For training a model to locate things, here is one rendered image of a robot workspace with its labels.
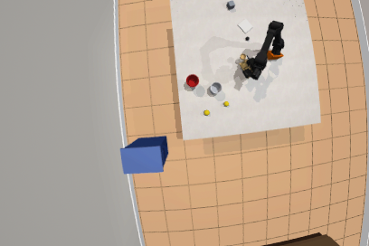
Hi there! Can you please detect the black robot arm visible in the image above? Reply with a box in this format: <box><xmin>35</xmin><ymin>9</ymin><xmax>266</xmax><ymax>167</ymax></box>
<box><xmin>246</xmin><ymin>21</ymin><xmax>285</xmax><ymax>80</ymax></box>

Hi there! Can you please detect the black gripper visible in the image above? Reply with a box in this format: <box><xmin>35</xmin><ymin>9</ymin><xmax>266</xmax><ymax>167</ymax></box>
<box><xmin>242</xmin><ymin>67</ymin><xmax>254</xmax><ymax>78</ymax></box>

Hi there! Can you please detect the red plastic cup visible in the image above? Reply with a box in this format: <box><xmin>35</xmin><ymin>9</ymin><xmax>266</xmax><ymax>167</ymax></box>
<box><xmin>186</xmin><ymin>74</ymin><xmax>199</xmax><ymax>87</ymax></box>

